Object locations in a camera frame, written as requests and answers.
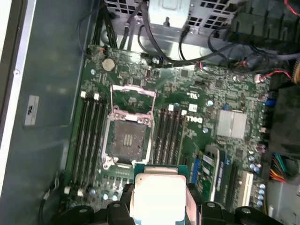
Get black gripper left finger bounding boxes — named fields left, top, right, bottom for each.
left=62, top=183, right=135, bottom=225

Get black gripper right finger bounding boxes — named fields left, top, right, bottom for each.
left=187, top=183, right=282, bottom=225

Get silver CPU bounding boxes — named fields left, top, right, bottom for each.
left=129, top=163, right=188, bottom=220

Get wire locking lever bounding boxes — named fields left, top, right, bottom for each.
left=101, top=110, right=113, bottom=168
left=149, top=112, right=156, bottom=166

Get metal socket cover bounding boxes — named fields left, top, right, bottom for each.
left=109, top=83, right=158, bottom=123

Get CPU socket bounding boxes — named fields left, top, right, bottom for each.
left=102, top=114, right=155, bottom=170

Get white expansion slot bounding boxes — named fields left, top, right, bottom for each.
left=241, top=170, right=254, bottom=206

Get black graphics card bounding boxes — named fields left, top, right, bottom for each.
left=201, top=144, right=232, bottom=200

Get blue expansion slot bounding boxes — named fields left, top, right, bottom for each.
left=192, top=156, right=200, bottom=186

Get black RAM slot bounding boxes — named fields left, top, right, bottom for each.
left=173, top=110, right=187, bottom=166
left=77, top=93, right=99, bottom=196
left=160, top=104, right=174, bottom=166
left=71, top=98, right=93, bottom=188
left=166, top=104, right=180, bottom=166
left=64, top=91, right=87, bottom=193
left=153, top=107, right=166, bottom=165
left=84, top=99, right=106, bottom=188

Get grey power supply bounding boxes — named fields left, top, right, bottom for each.
left=267, top=182, right=300, bottom=225

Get silver chipset heatsink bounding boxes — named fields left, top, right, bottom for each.
left=216, top=109, right=248, bottom=139

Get black plastic fan shroud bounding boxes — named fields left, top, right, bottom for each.
left=264, top=85, right=300, bottom=186

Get green motherboard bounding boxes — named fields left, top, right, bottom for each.
left=61, top=44, right=274, bottom=225

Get silver coin battery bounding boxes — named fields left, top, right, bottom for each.
left=101, top=58, right=116, bottom=72

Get black open PC case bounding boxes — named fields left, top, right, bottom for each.
left=0, top=0, right=300, bottom=225

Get silver metal drive cage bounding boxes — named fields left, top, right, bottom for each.
left=103, top=0, right=237, bottom=43

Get multicoloured connector wires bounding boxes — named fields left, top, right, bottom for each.
left=269, top=152, right=294, bottom=182

